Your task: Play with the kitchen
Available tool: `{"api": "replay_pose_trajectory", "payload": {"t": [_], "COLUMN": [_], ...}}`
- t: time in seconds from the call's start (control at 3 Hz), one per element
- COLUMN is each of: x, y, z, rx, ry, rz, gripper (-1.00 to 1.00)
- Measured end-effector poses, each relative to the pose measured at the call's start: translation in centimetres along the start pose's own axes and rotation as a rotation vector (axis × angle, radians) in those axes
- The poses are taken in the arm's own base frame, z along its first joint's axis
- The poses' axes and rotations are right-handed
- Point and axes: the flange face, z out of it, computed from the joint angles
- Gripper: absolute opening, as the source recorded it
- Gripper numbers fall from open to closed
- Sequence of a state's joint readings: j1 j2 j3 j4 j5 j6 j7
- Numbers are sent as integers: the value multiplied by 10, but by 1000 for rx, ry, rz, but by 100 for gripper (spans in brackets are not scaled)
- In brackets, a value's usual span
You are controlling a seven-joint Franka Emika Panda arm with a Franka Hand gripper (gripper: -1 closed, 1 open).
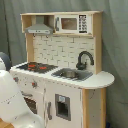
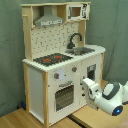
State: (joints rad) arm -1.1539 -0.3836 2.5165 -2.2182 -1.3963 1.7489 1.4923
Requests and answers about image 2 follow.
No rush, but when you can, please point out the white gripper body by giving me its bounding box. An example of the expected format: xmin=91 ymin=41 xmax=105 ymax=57
xmin=82 ymin=78 xmax=102 ymax=100

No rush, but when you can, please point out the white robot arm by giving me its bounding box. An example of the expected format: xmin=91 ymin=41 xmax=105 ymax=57
xmin=82 ymin=78 xmax=128 ymax=116

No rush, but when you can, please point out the wooden toy kitchen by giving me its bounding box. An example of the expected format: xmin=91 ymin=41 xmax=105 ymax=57
xmin=22 ymin=2 xmax=105 ymax=128

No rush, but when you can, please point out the grey ice dispenser panel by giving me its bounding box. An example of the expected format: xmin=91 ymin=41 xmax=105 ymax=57
xmin=87 ymin=65 xmax=96 ymax=80

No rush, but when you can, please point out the right oven knob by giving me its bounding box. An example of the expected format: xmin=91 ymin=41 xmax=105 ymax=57
xmin=71 ymin=66 xmax=78 ymax=73

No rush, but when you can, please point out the oven knob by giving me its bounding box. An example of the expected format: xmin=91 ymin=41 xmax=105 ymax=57
xmin=71 ymin=66 xmax=78 ymax=73
xmin=54 ymin=73 xmax=60 ymax=79

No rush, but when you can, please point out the toy oven door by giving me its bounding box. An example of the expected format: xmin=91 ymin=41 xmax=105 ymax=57
xmin=55 ymin=81 xmax=74 ymax=111

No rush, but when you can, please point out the left oven knob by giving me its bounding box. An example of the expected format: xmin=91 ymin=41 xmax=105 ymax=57
xmin=54 ymin=73 xmax=60 ymax=79

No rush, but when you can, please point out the grey toy sink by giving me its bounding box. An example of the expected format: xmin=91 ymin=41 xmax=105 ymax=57
xmin=65 ymin=47 xmax=95 ymax=55

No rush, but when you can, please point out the black toy faucet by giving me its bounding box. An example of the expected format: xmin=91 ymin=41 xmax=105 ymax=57
xmin=67 ymin=33 xmax=82 ymax=49

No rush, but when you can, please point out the black toy stovetop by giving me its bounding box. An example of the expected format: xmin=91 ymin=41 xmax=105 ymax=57
xmin=34 ymin=53 xmax=71 ymax=66

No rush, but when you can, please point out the grey curtain backdrop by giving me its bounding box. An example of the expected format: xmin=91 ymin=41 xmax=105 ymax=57
xmin=0 ymin=0 xmax=128 ymax=117

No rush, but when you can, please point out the toy microwave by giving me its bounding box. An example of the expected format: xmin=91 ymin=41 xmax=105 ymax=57
xmin=67 ymin=4 xmax=90 ymax=21

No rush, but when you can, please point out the grey range hood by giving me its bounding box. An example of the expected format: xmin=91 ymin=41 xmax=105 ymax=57
xmin=35 ymin=5 xmax=64 ymax=27

